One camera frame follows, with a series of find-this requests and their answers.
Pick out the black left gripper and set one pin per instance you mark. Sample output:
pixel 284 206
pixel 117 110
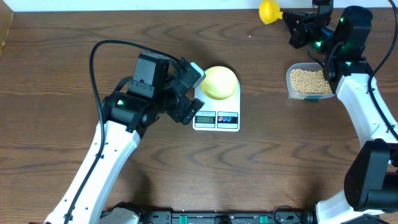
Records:
pixel 185 109

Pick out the yellow plastic bowl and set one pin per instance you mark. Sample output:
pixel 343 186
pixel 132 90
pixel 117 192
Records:
pixel 220 83

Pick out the clear container of soybeans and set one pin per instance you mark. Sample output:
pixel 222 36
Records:
pixel 305 81

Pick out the white digital kitchen scale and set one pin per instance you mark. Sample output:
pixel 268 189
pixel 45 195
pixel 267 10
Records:
pixel 218 115

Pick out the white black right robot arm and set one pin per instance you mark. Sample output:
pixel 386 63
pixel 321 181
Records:
pixel 369 188

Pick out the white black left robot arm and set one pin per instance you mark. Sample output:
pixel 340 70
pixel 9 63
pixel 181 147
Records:
pixel 158 85

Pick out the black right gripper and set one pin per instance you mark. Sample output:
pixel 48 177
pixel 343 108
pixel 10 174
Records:
pixel 298 33

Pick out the yellow plastic measuring scoop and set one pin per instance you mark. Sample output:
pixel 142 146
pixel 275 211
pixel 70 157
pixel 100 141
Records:
pixel 269 11

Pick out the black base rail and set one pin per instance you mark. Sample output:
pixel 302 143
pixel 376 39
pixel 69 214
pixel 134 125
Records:
pixel 157 215

